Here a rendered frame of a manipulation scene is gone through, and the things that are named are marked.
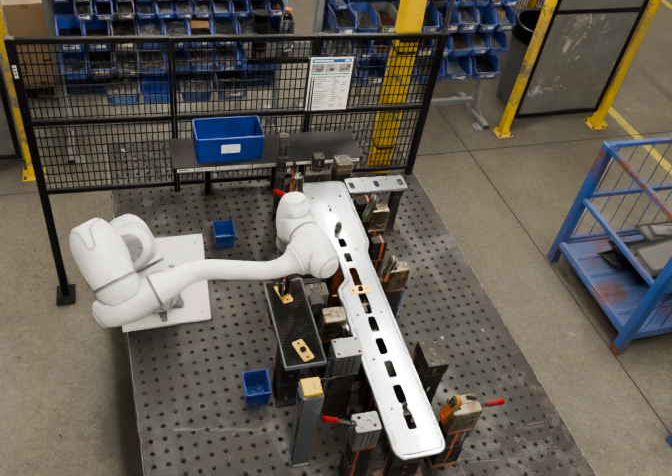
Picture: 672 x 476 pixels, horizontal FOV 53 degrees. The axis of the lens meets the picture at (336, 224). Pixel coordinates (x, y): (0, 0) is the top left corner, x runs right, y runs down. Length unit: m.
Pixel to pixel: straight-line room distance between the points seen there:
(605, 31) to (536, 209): 1.49
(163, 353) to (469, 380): 1.25
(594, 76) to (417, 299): 3.20
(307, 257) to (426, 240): 1.47
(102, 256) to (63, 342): 1.80
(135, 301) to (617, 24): 4.41
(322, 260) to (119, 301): 0.59
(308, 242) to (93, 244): 0.61
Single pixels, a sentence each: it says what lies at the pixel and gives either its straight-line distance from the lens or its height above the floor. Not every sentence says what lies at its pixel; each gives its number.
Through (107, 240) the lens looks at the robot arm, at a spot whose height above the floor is 1.54.
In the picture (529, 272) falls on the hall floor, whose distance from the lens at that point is 4.45.
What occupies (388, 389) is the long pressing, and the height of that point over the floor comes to 1.00.
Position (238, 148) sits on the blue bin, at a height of 1.10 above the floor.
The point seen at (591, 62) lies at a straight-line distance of 5.68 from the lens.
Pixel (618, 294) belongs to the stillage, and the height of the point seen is 0.16.
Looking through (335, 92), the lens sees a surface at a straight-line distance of 3.24.
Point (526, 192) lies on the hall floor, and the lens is 5.07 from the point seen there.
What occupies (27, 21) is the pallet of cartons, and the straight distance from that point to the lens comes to 5.16.
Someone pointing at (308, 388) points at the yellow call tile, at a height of 1.16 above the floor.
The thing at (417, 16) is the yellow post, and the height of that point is 1.62.
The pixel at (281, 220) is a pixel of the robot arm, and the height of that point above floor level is 1.55.
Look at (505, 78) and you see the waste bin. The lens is 5.91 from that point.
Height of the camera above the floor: 2.96
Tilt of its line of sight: 43 degrees down
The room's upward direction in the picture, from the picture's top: 10 degrees clockwise
